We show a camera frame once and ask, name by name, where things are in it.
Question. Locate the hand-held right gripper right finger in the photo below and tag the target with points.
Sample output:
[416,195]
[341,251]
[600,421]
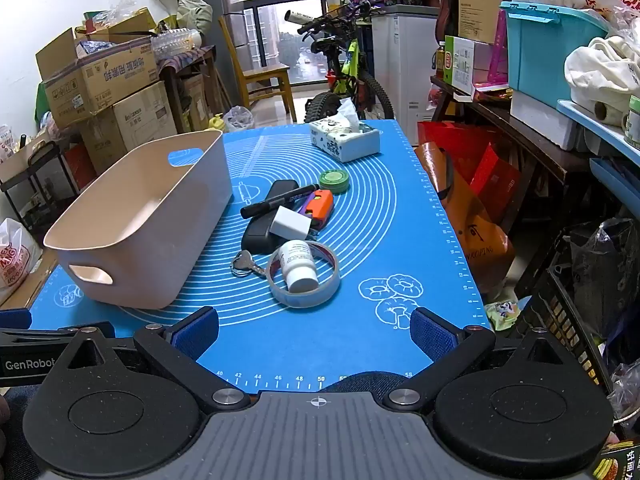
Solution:
[432,332]

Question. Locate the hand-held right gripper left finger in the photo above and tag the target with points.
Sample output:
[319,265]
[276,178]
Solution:
[197,332]

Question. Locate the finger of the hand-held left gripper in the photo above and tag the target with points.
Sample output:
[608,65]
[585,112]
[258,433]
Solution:
[40,335]
[15,319]

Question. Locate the beige plastic storage basket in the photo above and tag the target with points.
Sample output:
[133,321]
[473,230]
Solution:
[150,240]

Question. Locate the clear tape roll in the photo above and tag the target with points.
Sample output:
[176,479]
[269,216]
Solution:
[300,301]

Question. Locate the black glasses case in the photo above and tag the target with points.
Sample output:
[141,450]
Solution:
[257,240]

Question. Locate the white pill bottle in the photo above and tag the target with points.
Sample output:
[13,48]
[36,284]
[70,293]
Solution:
[297,265]

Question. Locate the white charger plug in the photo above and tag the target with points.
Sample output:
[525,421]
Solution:
[290,222]

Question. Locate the black marker pen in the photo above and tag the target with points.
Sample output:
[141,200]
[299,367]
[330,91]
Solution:
[280,200]

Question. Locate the orange purple utility knife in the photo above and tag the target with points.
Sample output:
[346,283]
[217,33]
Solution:
[320,205]

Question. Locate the green round tin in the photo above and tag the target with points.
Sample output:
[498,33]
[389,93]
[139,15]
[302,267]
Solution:
[334,180]

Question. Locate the flat cardboard box with print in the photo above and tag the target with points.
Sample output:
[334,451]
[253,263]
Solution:
[30,285]

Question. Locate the white red printed plastic bag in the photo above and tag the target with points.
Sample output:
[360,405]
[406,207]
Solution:
[17,260]

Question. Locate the person's blue jeans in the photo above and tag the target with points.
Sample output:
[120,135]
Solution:
[360,382]

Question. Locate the orange paper bag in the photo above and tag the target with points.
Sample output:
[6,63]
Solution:
[480,240]

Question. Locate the blue silicone baking mat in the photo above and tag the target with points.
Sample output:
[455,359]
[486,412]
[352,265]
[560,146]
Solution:
[400,220]

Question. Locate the black plastic crate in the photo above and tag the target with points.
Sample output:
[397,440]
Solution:
[565,320]

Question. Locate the small open cardboard box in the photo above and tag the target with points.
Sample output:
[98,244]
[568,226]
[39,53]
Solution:
[20,160]

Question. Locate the black metal shelf rack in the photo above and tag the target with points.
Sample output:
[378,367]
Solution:
[45,160]

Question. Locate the red paper bag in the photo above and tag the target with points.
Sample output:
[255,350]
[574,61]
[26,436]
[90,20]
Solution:
[475,145]

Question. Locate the printed tissue box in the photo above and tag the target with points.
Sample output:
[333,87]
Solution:
[350,142]

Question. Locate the dark wooden side table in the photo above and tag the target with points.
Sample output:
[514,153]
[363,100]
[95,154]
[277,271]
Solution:
[525,145]

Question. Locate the yellow plastic jugs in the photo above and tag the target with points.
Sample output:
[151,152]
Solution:
[216,122]

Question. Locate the clear plastic bag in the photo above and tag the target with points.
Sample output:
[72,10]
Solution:
[239,119]

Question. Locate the large plain cardboard box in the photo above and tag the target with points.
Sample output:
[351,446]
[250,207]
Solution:
[135,120]

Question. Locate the white styrofoam box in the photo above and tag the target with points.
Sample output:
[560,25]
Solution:
[540,117]

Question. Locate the open printed cardboard box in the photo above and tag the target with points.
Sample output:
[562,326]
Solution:
[100,85]

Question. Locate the wooden chair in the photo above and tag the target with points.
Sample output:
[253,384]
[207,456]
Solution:
[265,77]

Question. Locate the black green bicycle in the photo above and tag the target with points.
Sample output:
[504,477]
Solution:
[350,80]

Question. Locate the green white carton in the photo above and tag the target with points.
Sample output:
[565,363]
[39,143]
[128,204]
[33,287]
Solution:
[460,65]

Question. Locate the cooking oil bottle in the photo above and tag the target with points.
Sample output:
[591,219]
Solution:
[440,62]

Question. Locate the cloth covered wooden table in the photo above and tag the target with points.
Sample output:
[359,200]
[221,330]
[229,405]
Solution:
[185,60]

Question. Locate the pink plastic folder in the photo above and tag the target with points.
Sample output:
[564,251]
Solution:
[501,50]

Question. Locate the pack of clear bottles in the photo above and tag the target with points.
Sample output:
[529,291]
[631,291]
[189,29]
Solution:
[175,42]

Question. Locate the teal plastic storage bin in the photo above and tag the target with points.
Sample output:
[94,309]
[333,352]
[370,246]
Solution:
[545,60]

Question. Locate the white cloth bundle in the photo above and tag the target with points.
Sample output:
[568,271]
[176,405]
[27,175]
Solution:
[600,75]

